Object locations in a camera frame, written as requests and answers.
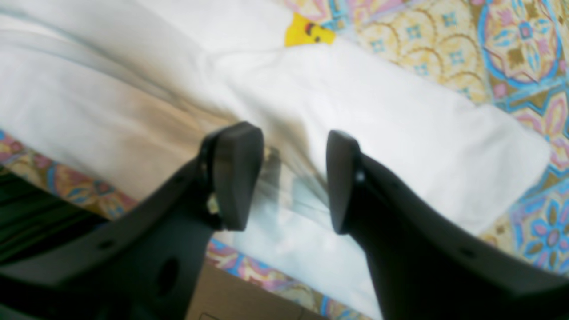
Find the white printed T-shirt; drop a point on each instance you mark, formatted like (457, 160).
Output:
(124, 90)

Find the image right gripper black right finger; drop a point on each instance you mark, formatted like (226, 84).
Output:
(424, 267)

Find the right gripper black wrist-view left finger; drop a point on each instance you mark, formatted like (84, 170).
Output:
(68, 264)

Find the patterned tablecloth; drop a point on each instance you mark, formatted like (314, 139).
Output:
(511, 54)

